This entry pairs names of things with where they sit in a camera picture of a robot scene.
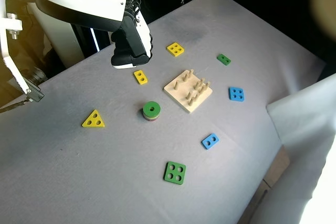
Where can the white robot body column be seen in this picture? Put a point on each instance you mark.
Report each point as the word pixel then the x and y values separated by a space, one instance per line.
pixel 57 37

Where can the green two-hole rectangular block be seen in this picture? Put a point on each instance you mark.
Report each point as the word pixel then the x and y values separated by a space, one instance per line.
pixel 228 61

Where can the blue four-hole square block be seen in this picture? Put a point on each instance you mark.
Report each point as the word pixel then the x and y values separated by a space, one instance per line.
pixel 236 94

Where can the grey table cloth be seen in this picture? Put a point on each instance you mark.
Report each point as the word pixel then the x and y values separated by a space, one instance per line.
pixel 105 169

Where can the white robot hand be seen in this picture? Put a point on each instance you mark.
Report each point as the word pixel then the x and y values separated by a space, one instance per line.
pixel 78 1

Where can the yellow four-hole square block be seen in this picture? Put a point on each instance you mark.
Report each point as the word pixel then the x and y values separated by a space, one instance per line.
pixel 175 46

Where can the blue two-hole rectangular block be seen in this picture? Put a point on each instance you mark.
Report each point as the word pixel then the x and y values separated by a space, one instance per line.
pixel 210 141

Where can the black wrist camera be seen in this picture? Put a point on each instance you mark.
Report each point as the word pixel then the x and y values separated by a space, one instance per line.
pixel 35 91

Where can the yellow three-hole triangle block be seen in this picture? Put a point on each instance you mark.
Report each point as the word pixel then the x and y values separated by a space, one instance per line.
pixel 93 119

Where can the wooden peg board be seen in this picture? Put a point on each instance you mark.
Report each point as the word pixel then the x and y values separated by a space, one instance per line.
pixel 183 95

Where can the green four-hole square block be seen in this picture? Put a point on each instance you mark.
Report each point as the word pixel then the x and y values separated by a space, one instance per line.
pixel 174 172

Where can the yellow two-hole rectangular block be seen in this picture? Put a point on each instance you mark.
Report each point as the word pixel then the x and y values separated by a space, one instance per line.
pixel 137 75

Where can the beige blurred rounded cover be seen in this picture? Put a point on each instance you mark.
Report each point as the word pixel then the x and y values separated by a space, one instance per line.
pixel 324 3

